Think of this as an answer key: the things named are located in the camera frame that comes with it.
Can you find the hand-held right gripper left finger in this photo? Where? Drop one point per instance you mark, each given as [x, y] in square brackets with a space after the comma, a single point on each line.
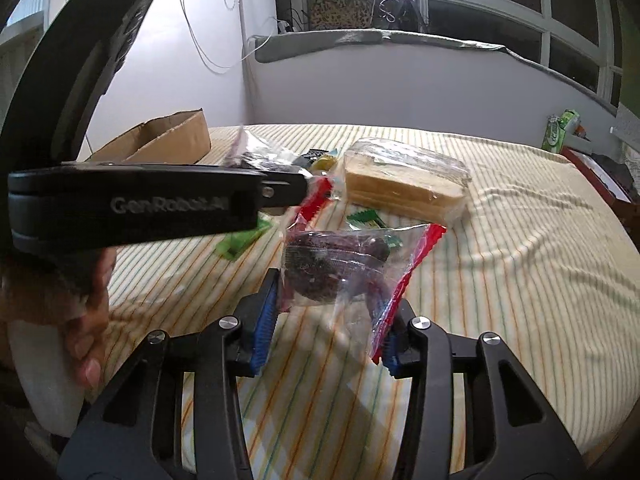
[265, 322]

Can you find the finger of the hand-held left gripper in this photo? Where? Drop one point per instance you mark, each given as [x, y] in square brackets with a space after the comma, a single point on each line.
[282, 190]

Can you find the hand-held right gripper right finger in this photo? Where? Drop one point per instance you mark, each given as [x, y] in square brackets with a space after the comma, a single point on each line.
[393, 355]

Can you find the dark snack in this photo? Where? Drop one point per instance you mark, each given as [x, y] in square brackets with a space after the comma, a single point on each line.
[315, 205]

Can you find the brown cardboard box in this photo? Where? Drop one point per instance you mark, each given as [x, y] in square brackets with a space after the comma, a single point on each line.
[165, 135]

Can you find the chocolate muffin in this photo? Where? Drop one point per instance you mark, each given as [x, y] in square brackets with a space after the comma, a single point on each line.
[325, 265]

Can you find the person's left hand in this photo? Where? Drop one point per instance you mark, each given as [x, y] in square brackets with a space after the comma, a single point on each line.
[87, 310]

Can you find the small green snack packet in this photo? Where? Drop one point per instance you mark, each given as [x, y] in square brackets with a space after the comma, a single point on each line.
[365, 219]

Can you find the sliced bread in clear wrap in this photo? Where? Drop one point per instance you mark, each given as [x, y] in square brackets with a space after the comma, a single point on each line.
[405, 180]

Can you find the striped bed sheet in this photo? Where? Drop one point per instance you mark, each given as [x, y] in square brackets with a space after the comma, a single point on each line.
[500, 270]

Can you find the white cabinet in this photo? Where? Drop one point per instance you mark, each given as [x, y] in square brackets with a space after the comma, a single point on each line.
[190, 70]

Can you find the white power strip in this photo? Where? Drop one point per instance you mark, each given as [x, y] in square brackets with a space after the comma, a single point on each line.
[284, 25]

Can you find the grey windowsill cover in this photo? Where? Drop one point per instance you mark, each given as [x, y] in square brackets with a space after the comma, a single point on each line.
[400, 42]

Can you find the leopard print cushion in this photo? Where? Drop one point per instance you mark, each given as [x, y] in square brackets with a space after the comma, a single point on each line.
[340, 7]

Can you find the red tray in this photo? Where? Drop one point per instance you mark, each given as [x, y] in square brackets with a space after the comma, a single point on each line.
[600, 170]

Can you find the green carton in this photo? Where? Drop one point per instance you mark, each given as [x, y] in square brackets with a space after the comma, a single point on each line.
[560, 132]

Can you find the white window frame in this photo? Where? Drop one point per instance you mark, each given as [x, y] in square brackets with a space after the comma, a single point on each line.
[545, 15]

